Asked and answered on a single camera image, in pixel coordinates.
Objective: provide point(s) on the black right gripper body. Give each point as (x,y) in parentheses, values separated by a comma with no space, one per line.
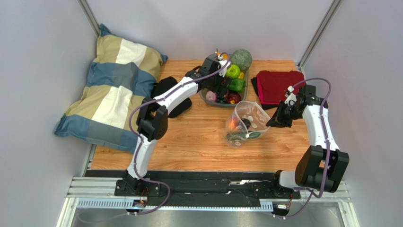
(283,112)

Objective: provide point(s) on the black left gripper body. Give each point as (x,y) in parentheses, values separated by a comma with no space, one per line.
(215,83)

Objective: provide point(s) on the dark grape bunch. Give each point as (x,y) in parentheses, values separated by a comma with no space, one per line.
(222,99)

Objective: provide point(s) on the clear polka dot zip bag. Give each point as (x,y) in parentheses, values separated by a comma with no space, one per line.
(257,116)

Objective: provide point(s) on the peach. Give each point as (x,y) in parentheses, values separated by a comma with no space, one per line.
(233,124)

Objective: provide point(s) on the green cucumber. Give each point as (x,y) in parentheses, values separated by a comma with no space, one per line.
(242,135)

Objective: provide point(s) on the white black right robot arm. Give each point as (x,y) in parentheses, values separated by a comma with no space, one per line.
(323,165)

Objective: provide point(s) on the green bell pepper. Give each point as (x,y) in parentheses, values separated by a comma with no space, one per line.
(237,85)

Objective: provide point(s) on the green apple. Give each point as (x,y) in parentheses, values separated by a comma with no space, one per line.
(233,71)

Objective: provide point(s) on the red apple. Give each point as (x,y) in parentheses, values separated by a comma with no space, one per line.
(233,98)

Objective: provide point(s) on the grey fruit basket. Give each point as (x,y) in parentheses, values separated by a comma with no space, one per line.
(211,65)

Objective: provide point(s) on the red folded cloth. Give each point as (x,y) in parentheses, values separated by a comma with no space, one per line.
(270,86)

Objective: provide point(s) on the green cantaloupe melon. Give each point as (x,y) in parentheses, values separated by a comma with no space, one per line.
(242,58)

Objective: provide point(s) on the black cap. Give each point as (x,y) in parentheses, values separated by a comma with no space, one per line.
(163,86)

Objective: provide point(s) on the striped blue beige pillow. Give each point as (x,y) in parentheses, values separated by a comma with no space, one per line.
(119,78)

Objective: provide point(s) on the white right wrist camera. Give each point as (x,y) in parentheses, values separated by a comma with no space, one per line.
(290,96)

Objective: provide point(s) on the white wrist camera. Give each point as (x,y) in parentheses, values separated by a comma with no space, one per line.
(224,63)
(290,96)

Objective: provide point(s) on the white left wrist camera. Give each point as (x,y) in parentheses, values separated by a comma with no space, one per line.
(224,63)

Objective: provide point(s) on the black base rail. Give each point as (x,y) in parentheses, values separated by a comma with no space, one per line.
(199,189)

